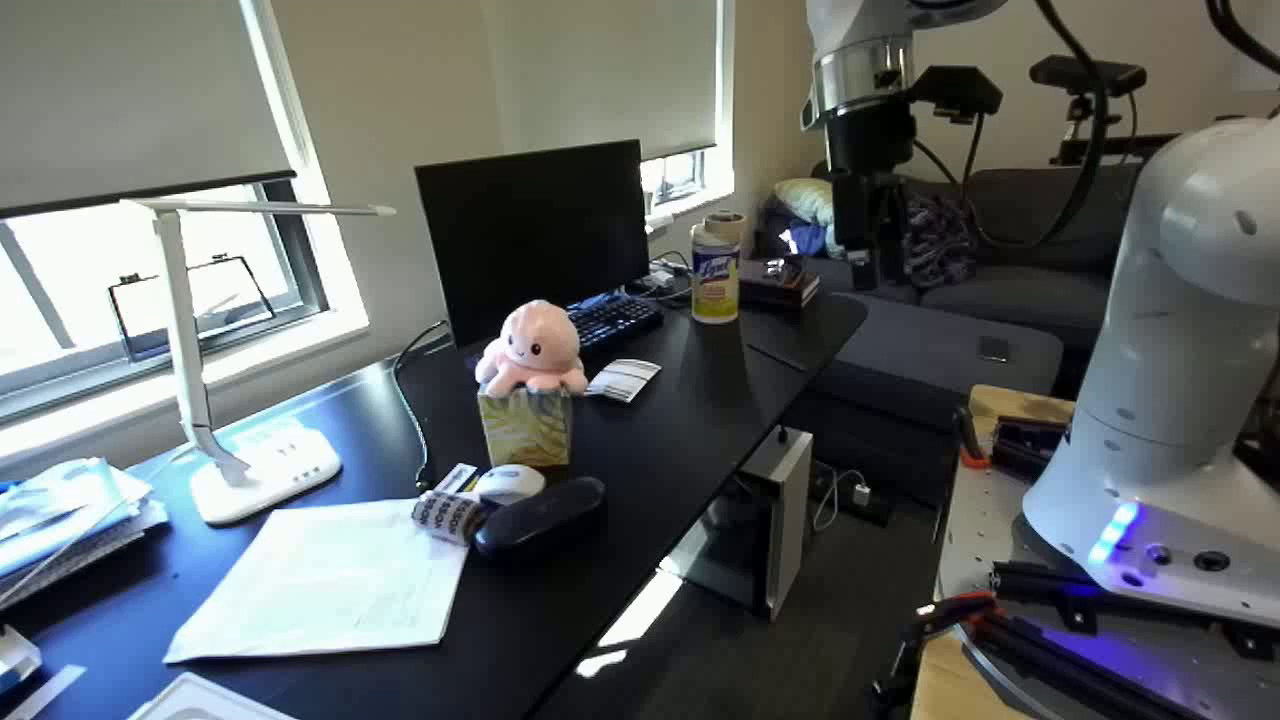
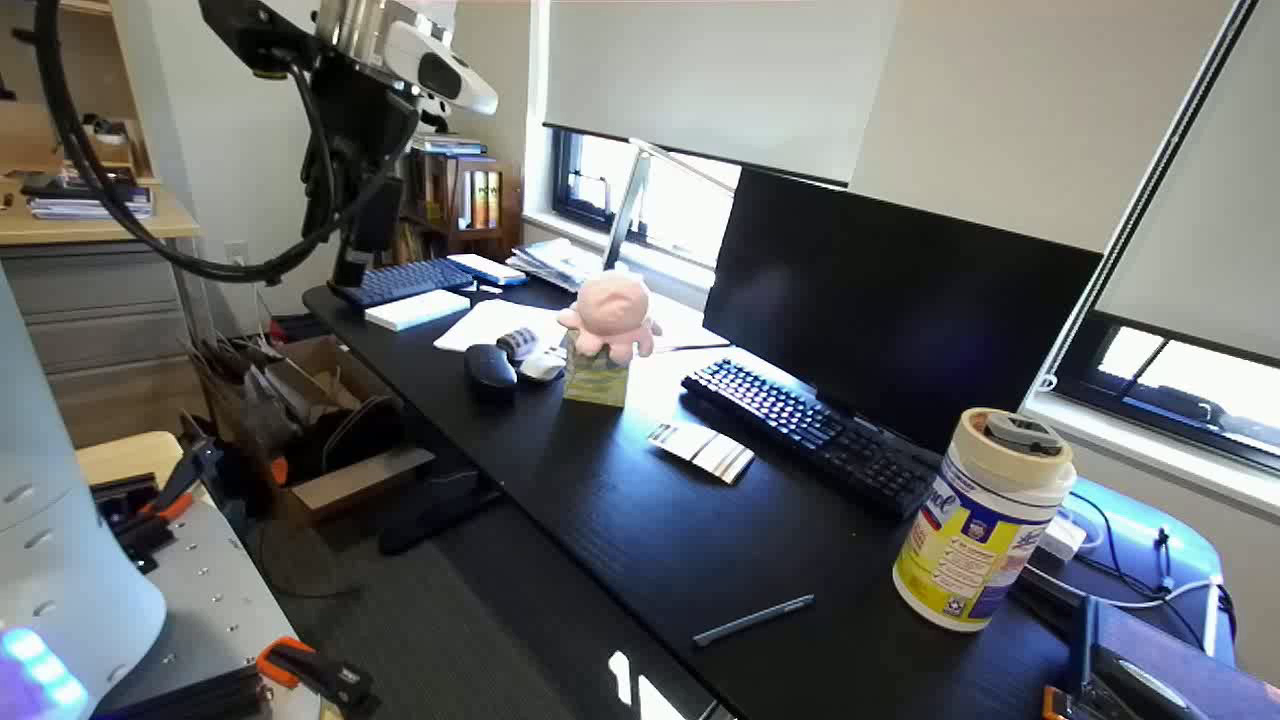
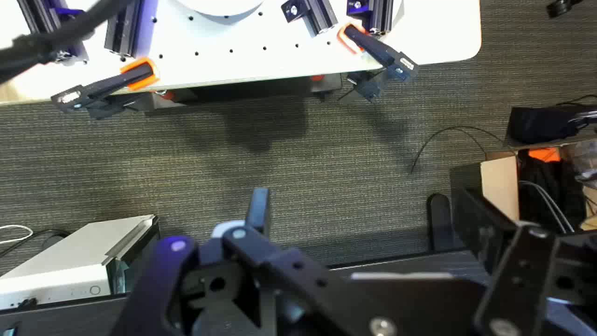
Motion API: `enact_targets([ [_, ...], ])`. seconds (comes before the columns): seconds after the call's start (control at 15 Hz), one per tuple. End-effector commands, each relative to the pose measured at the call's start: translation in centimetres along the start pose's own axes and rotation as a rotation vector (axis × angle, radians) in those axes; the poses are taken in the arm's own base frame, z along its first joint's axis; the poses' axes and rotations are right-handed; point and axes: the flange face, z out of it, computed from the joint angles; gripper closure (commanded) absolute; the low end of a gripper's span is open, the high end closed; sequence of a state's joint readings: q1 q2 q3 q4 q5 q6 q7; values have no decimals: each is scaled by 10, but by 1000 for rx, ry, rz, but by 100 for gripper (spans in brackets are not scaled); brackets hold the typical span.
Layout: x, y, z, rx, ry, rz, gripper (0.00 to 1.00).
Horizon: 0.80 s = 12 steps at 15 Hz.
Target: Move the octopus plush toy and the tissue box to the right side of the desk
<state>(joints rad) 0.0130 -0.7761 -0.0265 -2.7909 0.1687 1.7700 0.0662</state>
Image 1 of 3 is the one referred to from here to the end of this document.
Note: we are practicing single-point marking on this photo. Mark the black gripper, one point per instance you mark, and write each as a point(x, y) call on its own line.
point(873, 163)

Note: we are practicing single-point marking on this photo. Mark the pink octopus plush toy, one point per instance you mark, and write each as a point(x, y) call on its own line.
point(532, 346)

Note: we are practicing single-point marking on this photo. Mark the patterned tissue box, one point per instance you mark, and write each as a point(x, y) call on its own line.
point(527, 427)

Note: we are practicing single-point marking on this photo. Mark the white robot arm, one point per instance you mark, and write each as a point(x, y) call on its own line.
point(1174, 346)

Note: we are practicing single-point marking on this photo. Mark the small black box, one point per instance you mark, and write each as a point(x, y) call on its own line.
point(780, 284)

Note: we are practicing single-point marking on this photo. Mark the white desk lamp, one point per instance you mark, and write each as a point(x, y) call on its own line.
point(202, 400)

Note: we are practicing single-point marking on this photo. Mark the purple blanket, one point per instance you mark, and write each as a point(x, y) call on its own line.
point(939, 243)

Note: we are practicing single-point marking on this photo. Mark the light green pillow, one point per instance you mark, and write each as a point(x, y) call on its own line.
point(806, 201)

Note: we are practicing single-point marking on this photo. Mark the grey sofa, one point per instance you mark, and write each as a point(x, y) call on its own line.
point(960, 353)

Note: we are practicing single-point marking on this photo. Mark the yellow disinfectant wipes canister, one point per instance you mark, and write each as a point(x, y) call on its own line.
point(713, 272)

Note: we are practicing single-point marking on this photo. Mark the brown cardboard piece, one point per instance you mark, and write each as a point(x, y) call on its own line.
point(1021, 400)

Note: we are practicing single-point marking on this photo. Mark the black power brick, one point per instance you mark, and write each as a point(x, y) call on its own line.
point(867, 499)

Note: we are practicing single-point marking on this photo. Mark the black computer keyboard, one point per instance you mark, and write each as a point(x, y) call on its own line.
point(617, 317)

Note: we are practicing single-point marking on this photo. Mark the silver computer tower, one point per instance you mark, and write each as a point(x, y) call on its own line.
point(773, 521)

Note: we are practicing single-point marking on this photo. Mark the black computer monitor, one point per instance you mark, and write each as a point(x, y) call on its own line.
point(532, 233)

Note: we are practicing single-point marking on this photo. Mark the white computer mouse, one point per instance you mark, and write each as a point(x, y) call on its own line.
point(508, 481)

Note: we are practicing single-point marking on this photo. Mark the white printed paper sheet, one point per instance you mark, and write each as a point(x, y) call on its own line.
point(325, 580)

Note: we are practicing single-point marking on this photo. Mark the large roller window blind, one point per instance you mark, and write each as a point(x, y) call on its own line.
point(127, 93)

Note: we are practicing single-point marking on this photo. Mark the clear plastic sleeve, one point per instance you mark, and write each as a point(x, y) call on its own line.
point(202, 701)

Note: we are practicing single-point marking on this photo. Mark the stack of papers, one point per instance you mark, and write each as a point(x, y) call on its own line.
point(61, 521)

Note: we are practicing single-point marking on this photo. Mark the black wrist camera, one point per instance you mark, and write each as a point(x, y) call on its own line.
point(957, 89)

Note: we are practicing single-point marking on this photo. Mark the black camera on stand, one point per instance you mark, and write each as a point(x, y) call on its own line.
point(1087, 76)

